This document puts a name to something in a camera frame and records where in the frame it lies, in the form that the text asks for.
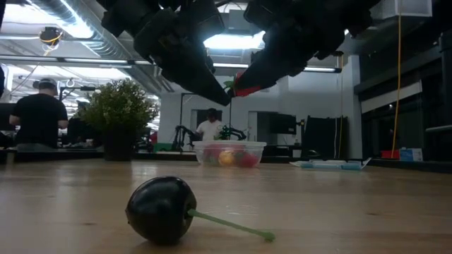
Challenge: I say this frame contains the clear lid with teal rim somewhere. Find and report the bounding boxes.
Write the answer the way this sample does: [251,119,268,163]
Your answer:
[289,157,372,172]

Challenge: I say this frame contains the black panel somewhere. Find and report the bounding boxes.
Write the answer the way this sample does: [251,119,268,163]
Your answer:
[303,115,349,159]

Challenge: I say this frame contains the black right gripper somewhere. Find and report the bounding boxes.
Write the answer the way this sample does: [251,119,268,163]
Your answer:
[235,0,349,90]

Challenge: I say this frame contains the blue and white box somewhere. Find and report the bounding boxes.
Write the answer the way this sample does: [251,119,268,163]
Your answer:
[399,147,424,162]

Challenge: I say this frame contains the person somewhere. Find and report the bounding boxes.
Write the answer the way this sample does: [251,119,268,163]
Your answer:
[8,77,70,151]
[195,107,225,142]

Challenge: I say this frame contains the yellow hanging cable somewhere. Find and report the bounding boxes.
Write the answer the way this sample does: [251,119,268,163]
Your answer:
[390,13,403,159]

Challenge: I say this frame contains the round ceiling cable reel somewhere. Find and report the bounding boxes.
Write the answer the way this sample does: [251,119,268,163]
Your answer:
[38,26,64,47]

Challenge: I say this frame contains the potted green plant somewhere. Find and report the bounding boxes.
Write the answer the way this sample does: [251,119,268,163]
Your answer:
[78,79,160,162]

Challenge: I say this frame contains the red toy strawberry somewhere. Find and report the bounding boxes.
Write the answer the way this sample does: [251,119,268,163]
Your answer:
[223,72,263,99]

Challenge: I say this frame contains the black monitor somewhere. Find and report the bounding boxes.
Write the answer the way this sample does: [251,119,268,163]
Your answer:
[270,113,297,135]

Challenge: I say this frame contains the clear plastic tupperware container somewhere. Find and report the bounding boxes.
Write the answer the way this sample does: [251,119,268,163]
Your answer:
[192,140,268,169]

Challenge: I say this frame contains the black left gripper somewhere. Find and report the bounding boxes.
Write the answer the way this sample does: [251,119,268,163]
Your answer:
[133,5,232,107]

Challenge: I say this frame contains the ceiling light panel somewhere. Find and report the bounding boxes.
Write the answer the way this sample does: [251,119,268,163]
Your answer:
[203,30,266,50]

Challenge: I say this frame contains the red toy vegetable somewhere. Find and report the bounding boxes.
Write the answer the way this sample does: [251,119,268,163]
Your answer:
[235,152,261,169]

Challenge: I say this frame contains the silver ventilation duct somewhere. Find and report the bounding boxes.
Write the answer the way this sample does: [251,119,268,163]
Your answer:
[31,0,167,93]

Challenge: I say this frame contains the black toy cherry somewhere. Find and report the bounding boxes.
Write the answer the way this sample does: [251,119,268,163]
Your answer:
[125,176,276,247]

